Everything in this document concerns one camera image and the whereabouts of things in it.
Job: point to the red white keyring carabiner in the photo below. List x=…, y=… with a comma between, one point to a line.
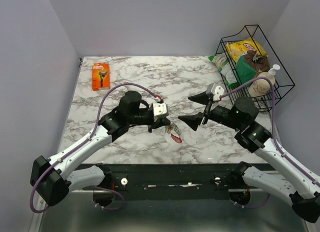
x=174, y=132

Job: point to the black wire basket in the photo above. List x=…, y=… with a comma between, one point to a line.
x=243, y=72

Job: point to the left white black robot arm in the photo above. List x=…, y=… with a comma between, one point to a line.
x=55, y=177

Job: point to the brown crumpled cloth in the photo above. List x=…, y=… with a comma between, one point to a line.
x=256, y=61

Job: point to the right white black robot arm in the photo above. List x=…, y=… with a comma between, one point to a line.
x=299, y=187

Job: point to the orange razor box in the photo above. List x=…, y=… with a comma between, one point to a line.
x=100, y=76

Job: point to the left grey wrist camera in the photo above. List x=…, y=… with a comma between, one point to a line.
x=160, y=110

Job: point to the yellow chips bag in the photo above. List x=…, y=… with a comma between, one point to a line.
x=239, y=48

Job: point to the cream lotion pump bottle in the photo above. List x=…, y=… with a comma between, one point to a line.
x=260, y=87

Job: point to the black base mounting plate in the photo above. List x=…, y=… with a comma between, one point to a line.
x=172, y=181

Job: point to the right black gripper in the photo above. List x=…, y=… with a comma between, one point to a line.
x=203, y=98

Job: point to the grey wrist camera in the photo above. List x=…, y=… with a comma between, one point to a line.
x=214, y=91
x=160, y=110

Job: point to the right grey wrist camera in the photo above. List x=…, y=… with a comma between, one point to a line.
x=214, y=91

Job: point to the green white snack bag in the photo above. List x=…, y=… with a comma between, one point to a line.
x=222, y=63

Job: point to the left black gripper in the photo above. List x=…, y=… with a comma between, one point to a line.
x=157, y=122

